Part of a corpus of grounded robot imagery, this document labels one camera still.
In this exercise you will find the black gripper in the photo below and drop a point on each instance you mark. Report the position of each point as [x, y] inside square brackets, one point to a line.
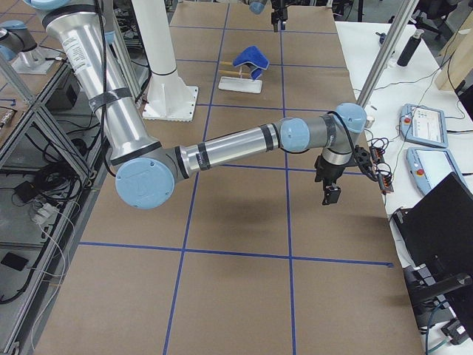
[278, 15]
[329, 172]

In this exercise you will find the blue towel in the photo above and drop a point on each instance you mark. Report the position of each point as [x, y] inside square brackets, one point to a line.
[253, 58]

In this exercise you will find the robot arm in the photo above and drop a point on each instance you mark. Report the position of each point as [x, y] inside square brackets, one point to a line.
[16, 39]
[146, 172]

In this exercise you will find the white wooden towel rack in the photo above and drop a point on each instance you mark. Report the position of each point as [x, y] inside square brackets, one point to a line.
[239, 81]

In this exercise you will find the black usb hub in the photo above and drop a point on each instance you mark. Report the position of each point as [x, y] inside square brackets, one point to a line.
[377, 154]
[385, 181]

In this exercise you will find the small metal cylinder weight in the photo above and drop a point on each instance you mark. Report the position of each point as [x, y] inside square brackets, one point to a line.
[369, 122]

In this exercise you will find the near teach pendant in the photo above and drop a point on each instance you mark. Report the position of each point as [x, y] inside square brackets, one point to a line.
[429, 166]

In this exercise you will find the teach pendant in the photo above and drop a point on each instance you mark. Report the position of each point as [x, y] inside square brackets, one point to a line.
[429, 166]
[423, 125]

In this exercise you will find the black laptop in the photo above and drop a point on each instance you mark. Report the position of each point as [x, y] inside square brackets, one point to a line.
[437, 231]

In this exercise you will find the far teach pendant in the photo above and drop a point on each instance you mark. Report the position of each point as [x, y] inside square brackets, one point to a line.
[423, 125]

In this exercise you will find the black water bottle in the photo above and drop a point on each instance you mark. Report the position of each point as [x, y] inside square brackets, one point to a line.
[410, 48]

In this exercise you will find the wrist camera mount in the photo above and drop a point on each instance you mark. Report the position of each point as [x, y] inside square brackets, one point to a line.
[363, 161]

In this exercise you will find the aluminium frame post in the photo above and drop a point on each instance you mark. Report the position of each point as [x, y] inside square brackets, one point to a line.
[384, 54]

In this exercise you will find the white camera mast with base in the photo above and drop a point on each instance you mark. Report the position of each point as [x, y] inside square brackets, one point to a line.
[168, 97]

